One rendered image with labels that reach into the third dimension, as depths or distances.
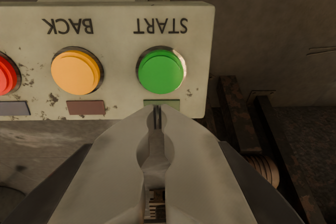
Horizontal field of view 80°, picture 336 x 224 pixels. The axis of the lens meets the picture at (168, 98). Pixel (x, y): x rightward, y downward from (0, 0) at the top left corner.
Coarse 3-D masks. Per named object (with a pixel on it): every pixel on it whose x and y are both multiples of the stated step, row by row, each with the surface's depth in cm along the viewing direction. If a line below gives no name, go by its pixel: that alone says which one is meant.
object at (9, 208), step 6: (0, 186) 211; (0, 192) 208; (6, 192) 212; (12, 192) 216; (18, 192) 222; (0, 198) 206; (6, 198) 210; (12, 198) 215; (18, 198) 221; (0, 204) 204; (6, 204) 208; (12, 204) 213; (0, 210) 202; (6, 210) 207; (0, 216) 201; (6, 216) 205
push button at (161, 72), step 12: (144, 60) 17; (156, 60) 17; (168, 60) 17; (144, 72) 17; (156, 72) 17; (168, 72) 17; (180, 72) 18; (144, 84) 18; (156, 84) 18; (168, 84) 18
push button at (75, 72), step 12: (60, 60) 17; (72, 60) 17; (84, 60) 17; (60, 72) 17; (72, 72) 17; (84, 72) 17; (96, 72) 18; (60, 84) 18; (72, 84) 18; (84, 84) 18; (96, 84) 18
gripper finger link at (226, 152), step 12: (228, 144) 9; (228, 156) 8; (240, 156) 8; (240, 168) 8; (252, 168) 8; (240, 180) 7; (252, 180) 7; (264, 180) 7; (252, 192) 7; (264, 192) 7; (276, 192) 7; (252, 204) 6; (264, 204) 6; (276, 204) 6; (288, 204) 6; (264, 216) 6; (276, 216) 6; (288, 216) 6
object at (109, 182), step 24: (120, 120) 11; (144, 120) 11; (96, 144) 9; (120, 144) 9; (144, 144) 10; (96, 168) 8; (120, 168) 8; (72, 192) 7; (96, 192) 7; (120, 192) 7; (144, 192) 8; (72, 216) 6; (96, 216) 6; (120, 216) 6
